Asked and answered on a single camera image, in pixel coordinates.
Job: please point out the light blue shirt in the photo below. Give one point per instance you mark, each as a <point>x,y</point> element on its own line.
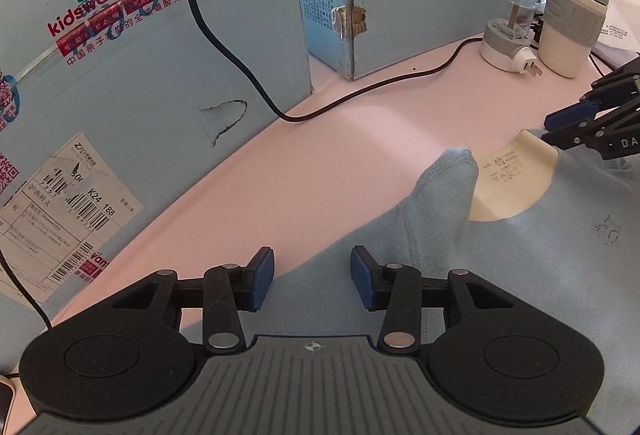
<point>525,265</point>

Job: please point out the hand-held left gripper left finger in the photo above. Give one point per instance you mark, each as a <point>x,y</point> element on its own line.
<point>262,275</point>

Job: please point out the white grey plug-in device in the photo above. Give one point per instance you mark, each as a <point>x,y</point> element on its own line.
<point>505,45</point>

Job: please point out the blue box with red print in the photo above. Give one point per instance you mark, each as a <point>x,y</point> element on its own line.
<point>125,90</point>

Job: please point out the white mug with grey sleeve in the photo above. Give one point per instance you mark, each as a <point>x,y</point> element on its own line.
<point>565,35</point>

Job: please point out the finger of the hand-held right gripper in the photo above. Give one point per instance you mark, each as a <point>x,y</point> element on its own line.
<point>600,135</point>
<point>567,115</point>

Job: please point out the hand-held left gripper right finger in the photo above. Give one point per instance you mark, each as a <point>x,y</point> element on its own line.
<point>362,277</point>

